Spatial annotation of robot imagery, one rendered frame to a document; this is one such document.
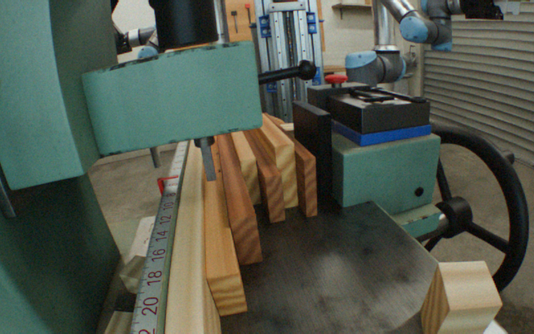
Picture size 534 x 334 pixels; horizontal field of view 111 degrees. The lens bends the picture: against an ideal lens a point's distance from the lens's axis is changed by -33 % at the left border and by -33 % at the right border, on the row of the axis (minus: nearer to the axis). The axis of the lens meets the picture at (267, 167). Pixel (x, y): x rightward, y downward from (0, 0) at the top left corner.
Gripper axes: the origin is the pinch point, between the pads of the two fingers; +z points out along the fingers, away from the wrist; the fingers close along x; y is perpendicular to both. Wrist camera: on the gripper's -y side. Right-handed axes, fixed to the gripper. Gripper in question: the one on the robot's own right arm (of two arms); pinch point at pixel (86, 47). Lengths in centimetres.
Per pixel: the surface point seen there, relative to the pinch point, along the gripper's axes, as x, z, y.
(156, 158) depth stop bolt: -89, -43, 15
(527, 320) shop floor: -116, -166, 109
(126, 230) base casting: -78, -30, 33
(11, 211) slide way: -101, -32, 12
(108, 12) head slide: -86, -41, -1
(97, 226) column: -88, -31, 24
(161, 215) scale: -100, -45, 15
